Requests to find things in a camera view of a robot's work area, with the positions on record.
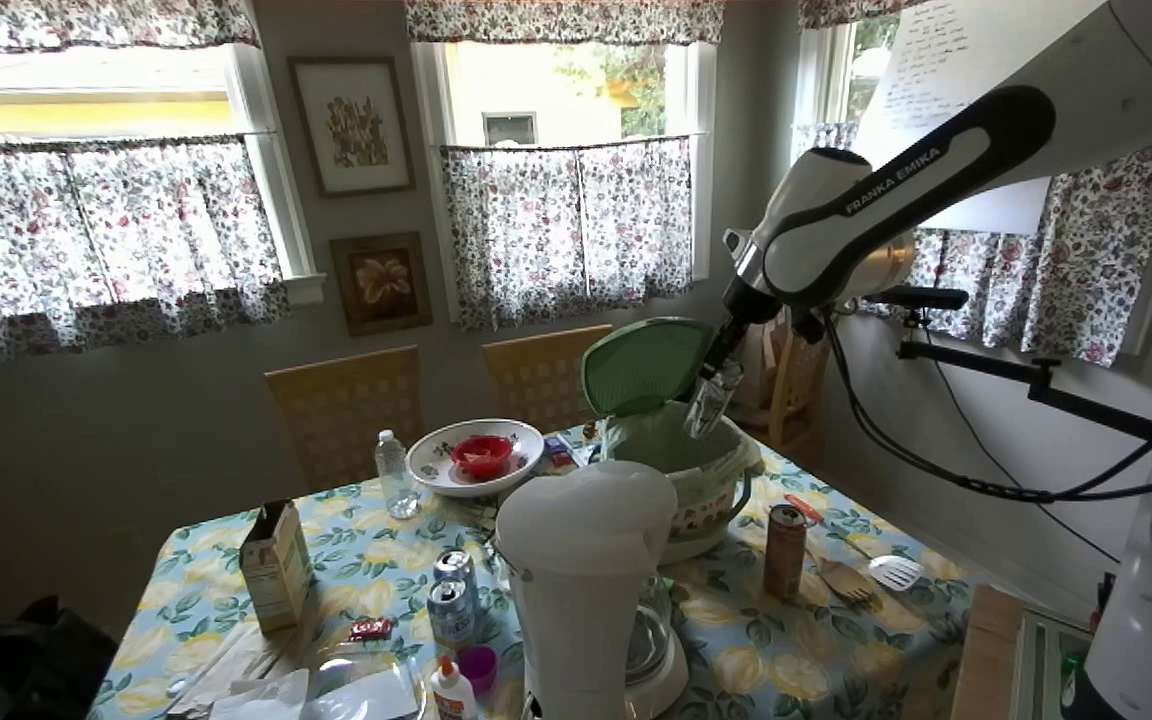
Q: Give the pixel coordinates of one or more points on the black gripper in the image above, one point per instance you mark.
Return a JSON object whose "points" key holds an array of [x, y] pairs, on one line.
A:
{"points": [[740, 308]]}

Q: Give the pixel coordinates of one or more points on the silver drink can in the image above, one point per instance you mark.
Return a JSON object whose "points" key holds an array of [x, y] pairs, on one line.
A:
{"points": [[714, 395]]}

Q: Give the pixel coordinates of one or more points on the green bin lid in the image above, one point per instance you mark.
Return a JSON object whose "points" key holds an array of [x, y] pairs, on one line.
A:
{"points": [[643, 364]]}

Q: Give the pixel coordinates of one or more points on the white bin with liner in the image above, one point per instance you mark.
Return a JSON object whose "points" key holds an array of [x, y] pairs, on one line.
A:
{"points": [[708, 472]]}

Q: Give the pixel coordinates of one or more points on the orange tall drink can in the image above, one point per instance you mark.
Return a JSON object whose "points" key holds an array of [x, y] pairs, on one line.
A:
{"points": [[785, 548]]}

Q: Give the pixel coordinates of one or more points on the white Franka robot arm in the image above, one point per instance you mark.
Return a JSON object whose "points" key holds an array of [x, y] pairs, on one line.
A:
{"points": [[1078, 101]]}

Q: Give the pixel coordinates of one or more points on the middle floral curtain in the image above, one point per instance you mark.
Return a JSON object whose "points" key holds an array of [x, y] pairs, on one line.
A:
{"points": [[545, 232]]}

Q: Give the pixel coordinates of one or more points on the floral curtain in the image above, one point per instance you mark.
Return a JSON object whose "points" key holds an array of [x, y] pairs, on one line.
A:
{"points": [[545, 232], [1068, 286], [135, 243]]}

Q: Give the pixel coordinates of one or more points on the right wooden chair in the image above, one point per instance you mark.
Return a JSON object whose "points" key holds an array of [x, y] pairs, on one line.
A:
{"points": [[537, 376]]}

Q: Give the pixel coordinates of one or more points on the wooden chair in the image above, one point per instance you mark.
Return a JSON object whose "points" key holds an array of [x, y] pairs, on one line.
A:
{"points": [[537, 376], [334, 409]]}

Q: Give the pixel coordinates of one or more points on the white coffee maker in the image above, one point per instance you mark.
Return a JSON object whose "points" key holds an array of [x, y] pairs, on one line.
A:
{"points": [[580, 552]]}

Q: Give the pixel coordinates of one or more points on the wooden spatula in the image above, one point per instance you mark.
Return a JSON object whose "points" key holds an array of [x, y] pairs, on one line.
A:
{"points": [[846, 582]]}

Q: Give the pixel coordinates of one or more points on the white paper sheet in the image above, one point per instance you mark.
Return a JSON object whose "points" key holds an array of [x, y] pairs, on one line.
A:
{"points": [[944, 55]]}

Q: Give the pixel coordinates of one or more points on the white plate with red food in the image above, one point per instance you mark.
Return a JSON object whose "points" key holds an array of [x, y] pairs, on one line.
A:
{"points": [[473, 458]]}

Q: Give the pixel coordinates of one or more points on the right floral curtain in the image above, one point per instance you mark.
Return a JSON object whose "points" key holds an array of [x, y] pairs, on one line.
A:
{"points": [[1068, 286]]}

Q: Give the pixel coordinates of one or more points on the framed dark picture lower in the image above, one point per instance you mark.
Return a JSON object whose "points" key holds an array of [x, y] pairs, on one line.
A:
{"points": [[383, 281]]}

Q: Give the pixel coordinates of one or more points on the clear plastic water bottle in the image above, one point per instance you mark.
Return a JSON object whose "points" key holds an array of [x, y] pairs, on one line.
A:
{"points": [[393, 478]]}

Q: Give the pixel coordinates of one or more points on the blue patterned can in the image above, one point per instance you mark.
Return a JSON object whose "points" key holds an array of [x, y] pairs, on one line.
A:
{"points": [[452, 603]]}

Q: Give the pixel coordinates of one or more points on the left wooden chair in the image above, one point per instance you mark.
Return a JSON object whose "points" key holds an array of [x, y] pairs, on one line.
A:
{"points": [[334, 409]]}

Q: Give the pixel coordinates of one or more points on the framed botanical picture upper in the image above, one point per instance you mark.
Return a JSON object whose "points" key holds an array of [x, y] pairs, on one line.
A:
{"points": [[354, 125]]}

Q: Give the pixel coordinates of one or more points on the purple small cup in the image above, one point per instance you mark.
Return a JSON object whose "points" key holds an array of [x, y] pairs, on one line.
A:
{"points": [[476, 666]]}

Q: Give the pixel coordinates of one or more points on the white glue bottle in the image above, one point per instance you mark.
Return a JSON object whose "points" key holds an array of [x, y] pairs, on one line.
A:
{"points": [[452, 693]]}

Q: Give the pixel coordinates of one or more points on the brown paper carton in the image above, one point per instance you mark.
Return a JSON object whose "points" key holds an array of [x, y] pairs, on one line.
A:
{"points": [[274, 564]]}

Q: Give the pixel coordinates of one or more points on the left floral curtain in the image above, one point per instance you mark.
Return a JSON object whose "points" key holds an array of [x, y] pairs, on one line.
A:
{"points": [[135, 243]]}

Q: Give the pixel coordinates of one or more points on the black camera arm stand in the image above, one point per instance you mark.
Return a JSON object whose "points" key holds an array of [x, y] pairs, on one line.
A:
{"points": [[1033, 376]]}

